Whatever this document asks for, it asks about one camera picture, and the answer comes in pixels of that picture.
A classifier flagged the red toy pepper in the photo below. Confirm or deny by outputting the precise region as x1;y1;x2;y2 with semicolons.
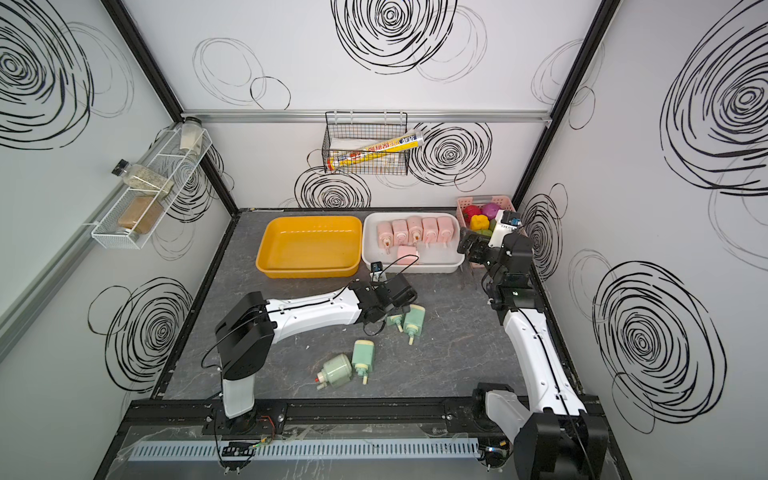
462;204;483;224

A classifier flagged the clear bottle on shelf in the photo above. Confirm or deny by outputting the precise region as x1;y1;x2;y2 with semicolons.
111;159;175;199

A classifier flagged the white plastic storage tray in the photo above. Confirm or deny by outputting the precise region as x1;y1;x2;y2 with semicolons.
362;212;465;275

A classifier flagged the glass jar on shelf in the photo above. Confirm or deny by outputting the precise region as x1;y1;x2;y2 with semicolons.
179;117;203;154

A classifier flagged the white slotted cable duct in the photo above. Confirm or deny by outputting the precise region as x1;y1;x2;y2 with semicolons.
128;438;480;462

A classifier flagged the aluminium wall rail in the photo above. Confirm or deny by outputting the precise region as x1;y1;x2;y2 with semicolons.
1;186;124;361
181;109;551;125

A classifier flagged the pink perforated plastic basket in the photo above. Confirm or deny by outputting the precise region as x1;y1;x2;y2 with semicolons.
456;195;525;241

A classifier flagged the black wire wall basket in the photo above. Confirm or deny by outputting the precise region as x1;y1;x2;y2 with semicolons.
321;121;410;176

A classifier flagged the black corner frame post right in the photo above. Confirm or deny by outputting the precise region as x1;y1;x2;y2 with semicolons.
511;0;621;208

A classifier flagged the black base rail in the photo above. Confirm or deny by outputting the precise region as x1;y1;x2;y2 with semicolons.
119;396;503;439

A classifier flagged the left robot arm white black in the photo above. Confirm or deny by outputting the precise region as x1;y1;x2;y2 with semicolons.
212;274;417;419

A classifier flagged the white wire wall shelf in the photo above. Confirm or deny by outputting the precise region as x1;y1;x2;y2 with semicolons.
91;120;213;250

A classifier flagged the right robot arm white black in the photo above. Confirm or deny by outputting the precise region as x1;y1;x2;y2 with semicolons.
457;229;609;479

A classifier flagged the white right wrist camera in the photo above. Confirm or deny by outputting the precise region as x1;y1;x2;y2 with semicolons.
489;210;522;248

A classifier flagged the aluminium wall rail left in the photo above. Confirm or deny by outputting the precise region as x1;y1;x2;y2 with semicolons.
1;186;124;361

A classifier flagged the black corner frame post left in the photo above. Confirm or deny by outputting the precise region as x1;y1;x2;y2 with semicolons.
100;0;239;217

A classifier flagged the yellow red foil roll box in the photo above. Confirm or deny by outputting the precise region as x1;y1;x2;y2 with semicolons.
325;131;423;171

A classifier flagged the yellow toy pepper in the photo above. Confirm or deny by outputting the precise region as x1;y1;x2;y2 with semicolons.
469;214;490;232

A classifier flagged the yellow plastic storage tray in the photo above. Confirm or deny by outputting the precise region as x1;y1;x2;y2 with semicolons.
255;216;363;279

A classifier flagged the aluminium wall rail back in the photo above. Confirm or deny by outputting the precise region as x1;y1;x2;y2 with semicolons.
181;109;551;125

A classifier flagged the black corner frame post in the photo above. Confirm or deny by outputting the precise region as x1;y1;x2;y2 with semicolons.
511;0;621;208
100;0;239;217

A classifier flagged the purple toy vegetable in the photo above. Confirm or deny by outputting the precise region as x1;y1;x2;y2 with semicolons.
481;203;502;220

